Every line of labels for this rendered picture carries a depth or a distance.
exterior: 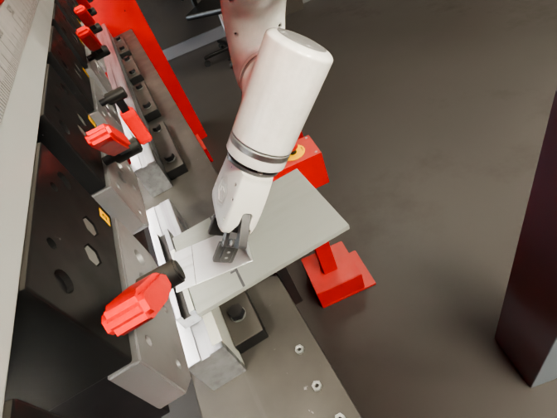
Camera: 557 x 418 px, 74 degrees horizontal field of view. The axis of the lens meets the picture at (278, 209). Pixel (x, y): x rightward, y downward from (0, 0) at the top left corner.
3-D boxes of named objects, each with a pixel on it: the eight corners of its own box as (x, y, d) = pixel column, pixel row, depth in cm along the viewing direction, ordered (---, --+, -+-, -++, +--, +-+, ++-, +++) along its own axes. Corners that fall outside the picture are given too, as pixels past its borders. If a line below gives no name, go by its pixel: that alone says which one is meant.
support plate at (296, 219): (350, 228, 58) (349, 224, 57) (200, 317, 55) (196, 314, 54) (297, 172, 71) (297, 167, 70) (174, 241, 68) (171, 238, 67)
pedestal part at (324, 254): (337, 269, 157) (307, 176, 120) (325, 274, 157) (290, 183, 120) (331, 259, 161) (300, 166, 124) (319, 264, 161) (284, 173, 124)
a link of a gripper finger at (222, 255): (224, 226, 54) (211, 259, 58) (227, 242, 52) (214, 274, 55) (244, 229, 55) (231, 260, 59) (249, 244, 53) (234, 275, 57)
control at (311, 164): (329, 182, 115) (317, 135, 102) (282, 203, 115) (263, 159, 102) (307, 148, 129) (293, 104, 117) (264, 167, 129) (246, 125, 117)
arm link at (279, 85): (225, 114, 51) (239, 150, 44) (258, 13, 44) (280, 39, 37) (279, 127, 55) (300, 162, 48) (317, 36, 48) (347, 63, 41)
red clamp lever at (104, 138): (108, 116, 31) (137, 138, 41) (62, 139, 31) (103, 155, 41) (118, 134, 32) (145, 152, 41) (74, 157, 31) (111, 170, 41)
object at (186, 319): (202, 318, 57) (194, 309, 55) (185, 328, 57) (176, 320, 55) (175, 238, 72) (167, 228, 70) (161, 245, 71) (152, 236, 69)
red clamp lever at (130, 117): (156, 140, 62) (122, 88, 55) (133, 152, 61) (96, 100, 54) (154, 135, 63) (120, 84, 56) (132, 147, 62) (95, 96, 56)
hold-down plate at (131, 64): (144, 80, 160) (140, 73, 158) (133, 85, 160) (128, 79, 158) (134, 60, 182) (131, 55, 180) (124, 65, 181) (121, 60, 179)
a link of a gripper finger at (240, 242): (242, 188, 52) (229, 207, 56) (246, 239, 48) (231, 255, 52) (250, 189, 52) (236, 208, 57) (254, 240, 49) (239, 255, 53)
